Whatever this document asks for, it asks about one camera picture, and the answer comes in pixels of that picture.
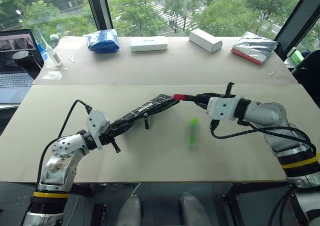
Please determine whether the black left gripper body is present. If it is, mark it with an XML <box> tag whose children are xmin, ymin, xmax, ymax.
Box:
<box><xmin>98</xmin><ymin>128</ymin><xmax>122</xmax><ymax>154</ymax></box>

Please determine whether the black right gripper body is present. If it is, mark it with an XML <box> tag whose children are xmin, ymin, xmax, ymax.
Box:
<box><xmin>199</xmin><ymin>81</ymin><xmax>237</xmax><ymax>109</ymax></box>

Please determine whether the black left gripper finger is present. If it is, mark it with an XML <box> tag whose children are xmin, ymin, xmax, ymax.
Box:
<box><xmin>108</xmin><ymin>119</ymin><xmax>130</xmax><ymax>132</ymax></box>
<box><xmin>111</xmin><ymin>124</ymin><xmax>135</xmax><ymax>138</ymax></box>

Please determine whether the red-capped marker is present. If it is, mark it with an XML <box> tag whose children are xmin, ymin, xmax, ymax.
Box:
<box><xmin>173</xmin><ymin>93</ymin><xmax>201</xmax><ymax>102</ymax></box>

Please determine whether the black grid pouch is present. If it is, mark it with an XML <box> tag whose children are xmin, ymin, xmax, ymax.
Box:
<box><xmin>109</xmin><ymin>93</ymin><xmax>181</xmax><ymax>137</ymax></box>

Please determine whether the green highlighter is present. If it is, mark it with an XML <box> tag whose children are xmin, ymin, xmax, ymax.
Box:
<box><xmin>184</xmin><ymin>117</ymin><xmax>200</xmax><ymax>149</ymax></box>

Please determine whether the long white carton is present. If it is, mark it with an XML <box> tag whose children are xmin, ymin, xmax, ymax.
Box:
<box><xmin>188</xmin><ymin>28</ymin><xmax>223</xmax><ymax>54</ymax></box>

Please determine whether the clear bag with red-edged item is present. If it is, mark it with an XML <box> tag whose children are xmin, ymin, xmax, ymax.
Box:
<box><xmin>230</xmin><ymin>31</ymin><xmax>279</xmax><ymax>66</ymax></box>

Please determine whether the flat white box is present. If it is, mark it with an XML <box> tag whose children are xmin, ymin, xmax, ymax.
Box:
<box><xmin>129</xmin><ymin>36</ymin><xmax>169</xmax><ymax>53</ymax></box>

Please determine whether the dark grey rounded shape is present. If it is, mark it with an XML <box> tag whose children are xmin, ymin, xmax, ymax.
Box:
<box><xmin>179</xmin><ymin>192</ymin><xmax>213</xmax><ymax>226</ymax></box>
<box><xmin>116</xmin><ymin>195</ymin><xmax>143</xmax><ymax>226</ymax></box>

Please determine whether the clear plastic bag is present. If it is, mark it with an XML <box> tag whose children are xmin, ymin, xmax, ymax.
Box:
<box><xmin>40</xmin><ymin>66</ymin><xmax>69</xmax><ymax>81</ymax></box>

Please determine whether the blue plastic-wrapped package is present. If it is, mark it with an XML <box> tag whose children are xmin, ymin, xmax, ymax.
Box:
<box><xmin>82</xmin><ymin>29</ymin><xmax>121</xmax><ymax>54</ymax></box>

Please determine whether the green and white box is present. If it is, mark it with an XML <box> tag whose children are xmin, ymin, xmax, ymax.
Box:
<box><xmin>286</xmin><ymin>46</ymin><xmax>305</xmax><ymax>64</ymax></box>

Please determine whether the white glue syringe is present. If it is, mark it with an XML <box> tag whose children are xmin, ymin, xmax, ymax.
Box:
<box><xmin>34</xmin><ymin>26</ymin><xmax>64</xmax><ymax>67</ymax></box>

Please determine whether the black chair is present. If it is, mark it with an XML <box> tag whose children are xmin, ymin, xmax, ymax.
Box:
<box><xmin>290</xmin><ymin>50</ymin><xmax>320</xmax><ymax>99</ymax></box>

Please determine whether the blue packet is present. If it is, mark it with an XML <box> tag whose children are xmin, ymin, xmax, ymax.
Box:
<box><xmin>36</xmin><ymin>43</ymin><xmax>49</xmax><ymax>62</ymax></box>

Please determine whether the grey-green small figure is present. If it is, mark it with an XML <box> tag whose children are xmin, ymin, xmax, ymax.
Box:
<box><xmin>49</xmin><ymin>32</ymin><xmax>61</xmax><ymax>49</ymax></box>

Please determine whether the black cylindrical device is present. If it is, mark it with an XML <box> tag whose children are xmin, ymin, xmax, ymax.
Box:
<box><xmin>11</xmin><ymin>51</ymin><xmax>43</xmax><ymax>80</ymax></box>

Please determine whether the black window pillar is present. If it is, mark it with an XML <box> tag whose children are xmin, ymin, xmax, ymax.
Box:
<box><xmin>83</xmin><ymin>0</ymin><xmax>115</xmax><ymax>32</ymax></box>
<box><xmin>273</xmin><ymin>0</ymin><xmax>320</xmax><ymax>62</ymax></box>

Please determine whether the open laptop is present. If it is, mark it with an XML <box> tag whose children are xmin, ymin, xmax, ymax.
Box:
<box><xmin>0</xmin><ymin>28</ymin><xmax>45</xmax><ymax>104</ymax></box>

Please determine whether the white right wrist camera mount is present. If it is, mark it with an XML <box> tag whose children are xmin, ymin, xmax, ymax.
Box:
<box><xmin>206</xmin><ymin>95</ymin><xmax>245</xmax><ymax>122</ymax></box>

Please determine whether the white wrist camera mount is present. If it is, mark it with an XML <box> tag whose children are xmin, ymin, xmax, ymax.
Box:
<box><xmin>206</xmin><ymin>95</ymin><xmax>245</xmax><ymax>122</ymax></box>
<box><xmin>85</xmin><ymin>109</ymin><xmax>111</xmax><ymax>151</ymax></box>

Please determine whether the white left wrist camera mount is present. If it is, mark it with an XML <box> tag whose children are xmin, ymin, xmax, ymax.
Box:
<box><xmin>85</xmin><ymin>109</ymin><xmax>111</xmax><ymax>151</ymax></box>

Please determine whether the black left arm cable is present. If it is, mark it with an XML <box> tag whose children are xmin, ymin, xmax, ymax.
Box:
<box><xmin>36</xmin><ymin>99</ymin><xmax>93</xmax><ymax>187</ymax></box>

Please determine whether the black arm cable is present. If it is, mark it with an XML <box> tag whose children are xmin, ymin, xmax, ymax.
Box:
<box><xmin>36</xmin><ymin>99</ymin><xmax>93</xmax><ymax>187</ymax></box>
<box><xmin>209</xmin><ymin>119</ymin><xmax>318</xmax><ymax>161</ymax></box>

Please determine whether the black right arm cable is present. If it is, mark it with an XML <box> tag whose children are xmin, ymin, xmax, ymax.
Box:
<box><xmin>209</xmin><ymin>119</ymin><xmax>318</xmax><ymax>161</ymax></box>

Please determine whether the thin white cable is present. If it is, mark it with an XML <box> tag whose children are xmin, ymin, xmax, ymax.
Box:
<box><xmin>130</xmin><ymin>183</ymin><xmax>142</xmax><ymax>197</ymax></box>

